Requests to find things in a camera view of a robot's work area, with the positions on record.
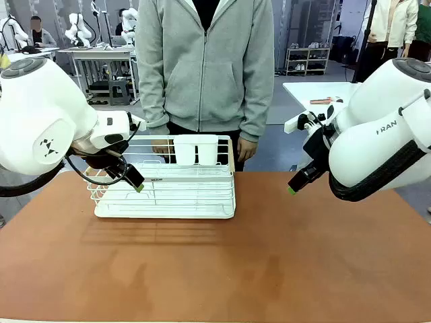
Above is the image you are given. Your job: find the grey step stool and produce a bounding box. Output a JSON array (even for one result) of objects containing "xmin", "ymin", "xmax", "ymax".
[{"xmin": 108, "ymin": 78, "xmax": 131, "ymax": 106}]

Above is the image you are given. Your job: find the person's left hand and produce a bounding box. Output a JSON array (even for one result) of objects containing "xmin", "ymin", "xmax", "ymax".
[{"xmin": 236, "ymin": 137, "xmax": 259, "ymax": 163}]

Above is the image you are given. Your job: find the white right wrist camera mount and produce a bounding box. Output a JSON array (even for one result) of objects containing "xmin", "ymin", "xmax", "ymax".
[{"xmin": 284, "ymin": 106, "xmax": 347, "ymax": 135}]

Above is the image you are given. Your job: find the person's right forearm grey sleeve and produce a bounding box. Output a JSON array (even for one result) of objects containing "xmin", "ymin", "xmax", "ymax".
[{"xmin": 135, "ymin": 63, "xmax": 170, "ymax": 136}]

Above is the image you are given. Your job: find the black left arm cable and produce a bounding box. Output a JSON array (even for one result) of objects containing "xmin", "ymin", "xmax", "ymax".
[{"xmin": 0, "ymin": 120, "xmax": 142, "ymax": 198}]

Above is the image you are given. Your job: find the large white table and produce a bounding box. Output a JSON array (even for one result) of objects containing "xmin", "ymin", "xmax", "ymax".
[{"xmin": 282, "ymin": 81, "xmax": 363, "ymax": 118}]

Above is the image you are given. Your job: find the red hand tool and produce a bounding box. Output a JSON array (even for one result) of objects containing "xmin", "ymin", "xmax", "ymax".
[{"xmin": 309, "ymin": 96, "xmax": 344, "ymax": 105}]

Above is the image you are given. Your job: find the person in white jacket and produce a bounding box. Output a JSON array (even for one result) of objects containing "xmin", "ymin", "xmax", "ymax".
[{"xmin": 366, "ymin": 0, "xmax": 420, "ymax": 83}]

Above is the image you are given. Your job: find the person in grey hoodie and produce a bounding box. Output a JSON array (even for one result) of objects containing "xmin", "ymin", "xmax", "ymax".
[{"xmin": 134, "ymin": 0, "xmax": 275, "ymax": 172}]

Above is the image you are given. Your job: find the black right arm cable sleeve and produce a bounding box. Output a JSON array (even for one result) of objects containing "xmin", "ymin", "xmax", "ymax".
[{"xmin": 329, "ymin": 139, "xmax": 427, "ymax": 203}]

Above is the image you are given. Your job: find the person's right hand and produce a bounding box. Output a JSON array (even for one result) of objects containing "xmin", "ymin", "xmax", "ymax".
[{"xmin": 151, "ymin": 136, "xmax": 174, "ymax": 155}]

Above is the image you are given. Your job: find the white plastic cutlery holder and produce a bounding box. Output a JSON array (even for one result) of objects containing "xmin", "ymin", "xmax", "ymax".
[{"xmin": 173, "ymin": 134, "xmax": 220, "ymax": 166}]

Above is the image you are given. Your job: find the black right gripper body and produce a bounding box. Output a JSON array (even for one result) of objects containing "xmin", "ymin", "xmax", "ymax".
[{"xmin": 302, "ymin": 127, "xmax": 334, "ymax": 176}]

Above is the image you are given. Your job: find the white wire dish rack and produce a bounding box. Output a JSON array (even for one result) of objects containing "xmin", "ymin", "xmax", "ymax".
[{"xmin": 83, "ymin": 135, "xmax": 236, "ymax": 219}]

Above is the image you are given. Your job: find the person's left forearm grey sleeve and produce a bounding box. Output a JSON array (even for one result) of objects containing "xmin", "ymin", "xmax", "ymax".
[{"xmin": 239, "ymin": 67, "xmax": 275, "ymax": 143}]

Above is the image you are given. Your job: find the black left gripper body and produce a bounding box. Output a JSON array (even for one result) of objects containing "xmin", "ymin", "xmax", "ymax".
[{"xmin": 84, "ymin": 149, "xmax": 131, "ymax": 181}]

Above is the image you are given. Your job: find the seated person in grey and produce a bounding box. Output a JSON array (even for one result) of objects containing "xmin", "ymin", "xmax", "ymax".
[{"xmin": 28, "ymin": 15, "xmax": 58, "ymax": 48}]

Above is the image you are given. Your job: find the black tripod pole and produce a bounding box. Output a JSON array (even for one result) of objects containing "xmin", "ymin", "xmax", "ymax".
[{"xmin": 352, "ymin": 0, "xmax": 378, "ymax": 83}]

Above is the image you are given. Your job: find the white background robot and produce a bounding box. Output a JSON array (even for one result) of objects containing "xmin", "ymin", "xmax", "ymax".
[
  {"xmin": 120, "ymin": 7, "xmax": 139, "ymax": 46},
  {"xmin": 65, "ymin": 12, "xmax": 92, "ymax": 48},
  {"xmin": 0, "ymin": 15, "xmax": 30, "ymax": 51}
]

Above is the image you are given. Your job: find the white background workbench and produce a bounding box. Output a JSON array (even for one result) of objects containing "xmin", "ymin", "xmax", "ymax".
[{"xmin": 56, "ymin": 46, "xmax": 139, "ymax": 104}]

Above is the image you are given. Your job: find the person in green top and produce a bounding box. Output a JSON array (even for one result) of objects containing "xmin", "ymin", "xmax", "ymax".
[{"xmin": 405, "ymin": 0, "xmax": 431, "ymax": 63}]

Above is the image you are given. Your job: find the wooden shoe shelf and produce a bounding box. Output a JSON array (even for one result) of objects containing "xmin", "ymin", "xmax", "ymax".
[{"xmin": 285, "ymin": 46, "xmax": 331, "ymax": 77}]

